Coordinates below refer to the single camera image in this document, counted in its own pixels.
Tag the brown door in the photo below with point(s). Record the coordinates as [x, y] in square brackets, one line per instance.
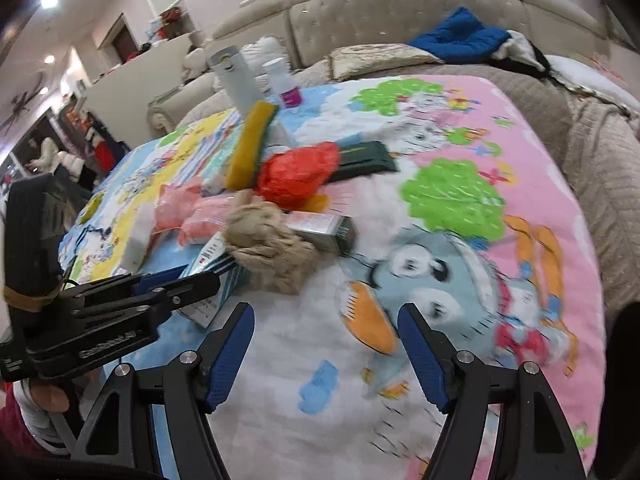
[125, 40]

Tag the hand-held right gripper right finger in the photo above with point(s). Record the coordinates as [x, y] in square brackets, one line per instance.
[425, 355]

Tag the white bottle with pink label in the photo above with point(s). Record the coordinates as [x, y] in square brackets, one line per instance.
[282, 87]

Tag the beige tufted headboard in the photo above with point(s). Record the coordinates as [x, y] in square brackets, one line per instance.
[380, 15]

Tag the cartoon printed blanket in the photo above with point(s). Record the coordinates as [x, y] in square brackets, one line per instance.
[320, 310]

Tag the white and blue box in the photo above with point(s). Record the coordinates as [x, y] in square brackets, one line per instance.
[215, 255]

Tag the white pillow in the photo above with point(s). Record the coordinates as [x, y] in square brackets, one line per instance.
[580, 72]

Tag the white fluffy cushion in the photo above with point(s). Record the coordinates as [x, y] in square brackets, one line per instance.
[262, 50]

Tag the beige sofa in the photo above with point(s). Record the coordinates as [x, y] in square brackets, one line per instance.
[175, 105]

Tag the white crumpled tissue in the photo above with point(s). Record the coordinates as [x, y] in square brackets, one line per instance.
[216, 180]

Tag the gold patterned cushion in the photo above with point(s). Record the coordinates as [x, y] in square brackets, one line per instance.
[380, 57]

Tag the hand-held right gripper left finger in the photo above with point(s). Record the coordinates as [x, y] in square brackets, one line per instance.
[232, 355]

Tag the beige quilted bedspread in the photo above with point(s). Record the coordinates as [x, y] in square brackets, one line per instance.
[590, 160]

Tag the red plastic bag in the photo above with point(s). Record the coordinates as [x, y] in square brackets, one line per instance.
[295, 172]

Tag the red garment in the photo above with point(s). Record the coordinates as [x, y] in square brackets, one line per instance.
[102, 155]

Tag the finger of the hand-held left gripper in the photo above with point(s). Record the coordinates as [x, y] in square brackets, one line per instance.
[195, 287]
[155, 280]

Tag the white thermos bottle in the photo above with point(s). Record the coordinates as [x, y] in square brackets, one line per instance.
[235, 85]

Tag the blue cloth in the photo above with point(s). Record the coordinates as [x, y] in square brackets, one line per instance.
[460, 35]

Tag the grey green carton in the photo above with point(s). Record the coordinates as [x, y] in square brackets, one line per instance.
[330, 232]

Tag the dark green box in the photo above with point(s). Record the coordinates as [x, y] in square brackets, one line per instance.
[365, 157]

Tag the beige crumpled cloth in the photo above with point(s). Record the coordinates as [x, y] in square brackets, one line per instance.
[270, 250]

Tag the black cloth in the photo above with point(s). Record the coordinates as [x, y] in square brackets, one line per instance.
[525, 66]

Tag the pink wrapper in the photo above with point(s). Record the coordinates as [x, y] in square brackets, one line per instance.
[205, 220]

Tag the yellow sponge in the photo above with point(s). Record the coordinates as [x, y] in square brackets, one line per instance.
[250, 145]

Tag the white foam block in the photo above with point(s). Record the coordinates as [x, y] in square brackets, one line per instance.
[137, 240]

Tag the white partition counter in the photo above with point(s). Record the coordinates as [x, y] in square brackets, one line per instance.
[135, 75]

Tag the pink plastic bag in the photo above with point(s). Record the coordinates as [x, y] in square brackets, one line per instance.
[172, 210]

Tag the white cloth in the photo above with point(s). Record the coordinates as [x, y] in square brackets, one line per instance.
[517, 42]

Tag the person's left hand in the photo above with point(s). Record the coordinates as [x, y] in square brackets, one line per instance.
[47, 400]

